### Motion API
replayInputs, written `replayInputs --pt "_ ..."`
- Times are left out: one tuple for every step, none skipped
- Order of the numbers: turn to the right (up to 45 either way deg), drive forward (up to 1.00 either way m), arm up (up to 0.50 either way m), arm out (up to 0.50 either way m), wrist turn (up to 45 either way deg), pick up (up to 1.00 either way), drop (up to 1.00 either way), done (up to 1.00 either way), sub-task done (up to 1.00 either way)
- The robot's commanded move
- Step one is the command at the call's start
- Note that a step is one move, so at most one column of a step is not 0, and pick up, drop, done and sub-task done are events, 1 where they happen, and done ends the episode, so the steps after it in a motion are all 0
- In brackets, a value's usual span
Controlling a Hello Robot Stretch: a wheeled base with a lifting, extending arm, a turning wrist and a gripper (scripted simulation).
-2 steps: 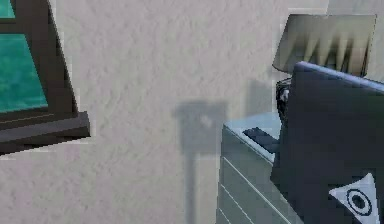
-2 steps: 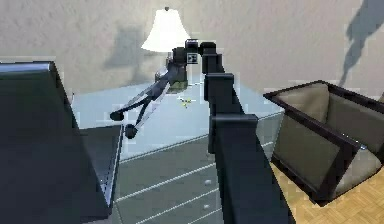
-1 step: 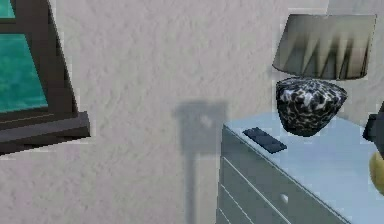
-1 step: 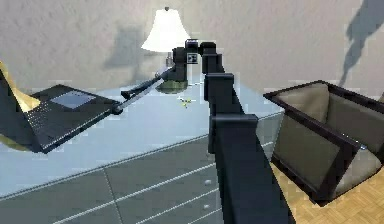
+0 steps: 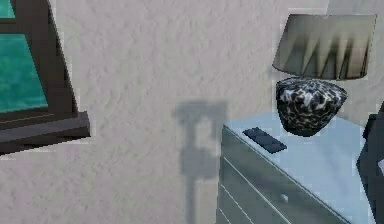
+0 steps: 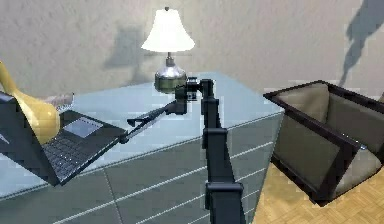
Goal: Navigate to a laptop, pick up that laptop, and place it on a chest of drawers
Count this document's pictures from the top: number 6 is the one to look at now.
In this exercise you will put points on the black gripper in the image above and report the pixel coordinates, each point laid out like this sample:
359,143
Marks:
180,100

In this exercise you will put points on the white shade table lamp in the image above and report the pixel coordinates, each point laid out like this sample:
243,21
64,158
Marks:
168,33

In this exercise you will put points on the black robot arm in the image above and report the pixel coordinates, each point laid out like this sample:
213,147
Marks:
218,156

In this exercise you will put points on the dark frame beige armchair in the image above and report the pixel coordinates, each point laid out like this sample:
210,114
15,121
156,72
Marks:
306,146

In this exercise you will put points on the black laptop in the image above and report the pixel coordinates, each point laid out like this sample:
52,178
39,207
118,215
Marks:
76,146

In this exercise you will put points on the grey chest of drawers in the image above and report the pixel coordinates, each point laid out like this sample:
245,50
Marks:
150,186

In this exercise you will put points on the yellow vase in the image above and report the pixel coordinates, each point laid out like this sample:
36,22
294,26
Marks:
40,116

